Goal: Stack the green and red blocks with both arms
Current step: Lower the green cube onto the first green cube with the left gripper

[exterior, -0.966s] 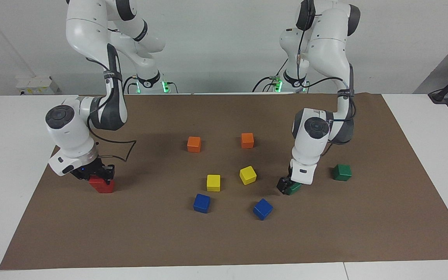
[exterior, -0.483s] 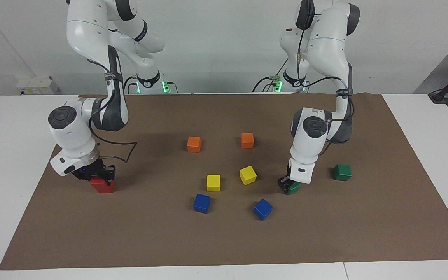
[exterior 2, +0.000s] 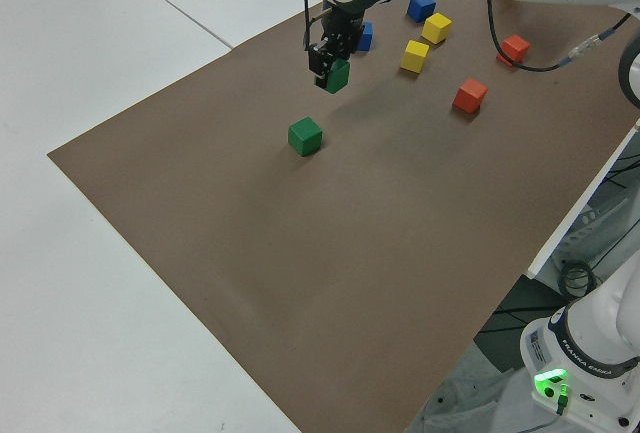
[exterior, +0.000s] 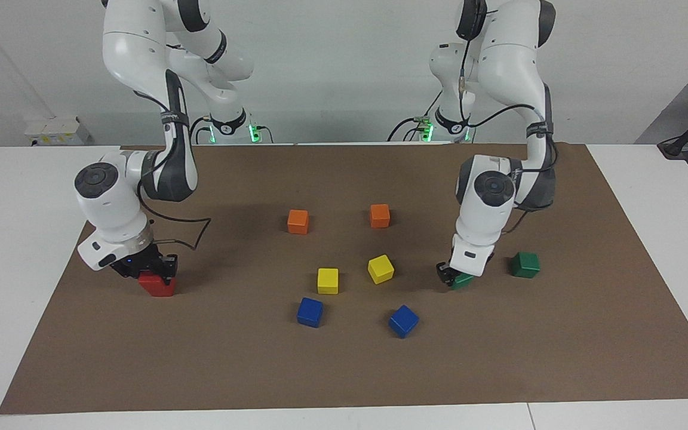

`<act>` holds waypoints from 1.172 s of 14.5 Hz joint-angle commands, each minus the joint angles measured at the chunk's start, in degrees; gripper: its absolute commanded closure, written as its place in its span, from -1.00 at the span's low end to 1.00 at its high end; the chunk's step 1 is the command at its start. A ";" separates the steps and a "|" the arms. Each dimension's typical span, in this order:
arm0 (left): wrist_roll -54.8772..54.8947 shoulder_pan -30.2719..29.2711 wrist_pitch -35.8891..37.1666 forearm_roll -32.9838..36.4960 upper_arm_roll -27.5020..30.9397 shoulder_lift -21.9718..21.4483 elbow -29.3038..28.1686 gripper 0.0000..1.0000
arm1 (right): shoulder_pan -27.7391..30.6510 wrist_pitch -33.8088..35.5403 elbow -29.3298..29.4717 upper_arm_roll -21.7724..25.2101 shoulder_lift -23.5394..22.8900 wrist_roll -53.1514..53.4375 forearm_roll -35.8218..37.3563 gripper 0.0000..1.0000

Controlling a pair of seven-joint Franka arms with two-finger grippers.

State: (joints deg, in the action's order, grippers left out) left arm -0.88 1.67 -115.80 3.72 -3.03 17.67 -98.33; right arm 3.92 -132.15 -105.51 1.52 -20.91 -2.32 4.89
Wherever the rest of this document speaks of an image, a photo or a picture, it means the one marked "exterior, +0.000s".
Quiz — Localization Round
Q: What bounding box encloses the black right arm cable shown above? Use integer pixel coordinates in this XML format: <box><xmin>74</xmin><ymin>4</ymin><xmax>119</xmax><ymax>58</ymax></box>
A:
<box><xmin>132</xmin><ymin>90</ymin><xmax>212</xmax><ymax>251</ymax></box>

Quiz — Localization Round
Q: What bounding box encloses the brown paper table mat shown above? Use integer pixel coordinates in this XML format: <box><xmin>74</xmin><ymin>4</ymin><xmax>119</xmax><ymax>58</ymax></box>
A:
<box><xmin>0</xmin><ymin>143</ymin><xmax>688</xmax><ymax>415</ymax></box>

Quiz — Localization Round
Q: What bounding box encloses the blue wooden block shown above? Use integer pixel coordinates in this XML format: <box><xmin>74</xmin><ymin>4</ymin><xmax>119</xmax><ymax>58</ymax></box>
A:
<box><xmin>296</xmin><ymin>297</ymin><xmax>324</xmax><ymax>328</ymax></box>
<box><xmin>388</xmin><ymin>305</ymin><xmax>420</xmax><ymax>339</ymax></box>

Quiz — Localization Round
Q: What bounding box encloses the black base cable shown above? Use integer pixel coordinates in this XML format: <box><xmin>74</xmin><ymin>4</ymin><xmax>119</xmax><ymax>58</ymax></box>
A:
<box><xmin>386</xmin><ymin>90</ymin><xmax>440</xmax><ymax>143</ymax></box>
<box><xmin>188</xmin><ymin>115</ymin><xmax>214</xmax><ymax>145</ymax></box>

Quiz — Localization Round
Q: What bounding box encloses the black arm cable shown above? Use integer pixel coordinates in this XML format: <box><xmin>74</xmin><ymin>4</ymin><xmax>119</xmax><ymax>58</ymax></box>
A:
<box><xmin>457</xmin><ymin>24</ymin><xmax>560</xmax><ymax>235</ymax></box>
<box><xmin>132</xmin><ymin>90</ymin><xmax>212</xmax><ymax>251</ymax></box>

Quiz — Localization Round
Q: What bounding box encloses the yellow wooden block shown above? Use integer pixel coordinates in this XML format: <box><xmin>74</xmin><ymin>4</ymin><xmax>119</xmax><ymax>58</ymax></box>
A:
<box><xmin>317</xmin><ymin>268</ymin><xmax>340</xmax><ymax>295</ymax></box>
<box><xmin>367</xmin><ymin>254</ymin><xmax>395</xmax><ymax>285</ymax></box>

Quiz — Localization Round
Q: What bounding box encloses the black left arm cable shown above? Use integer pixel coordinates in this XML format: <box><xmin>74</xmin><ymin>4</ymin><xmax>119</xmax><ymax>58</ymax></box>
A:
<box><xmin>457</xmin><ymin>24</ymin><xmax>560</xmax><ymax>235</ymax></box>

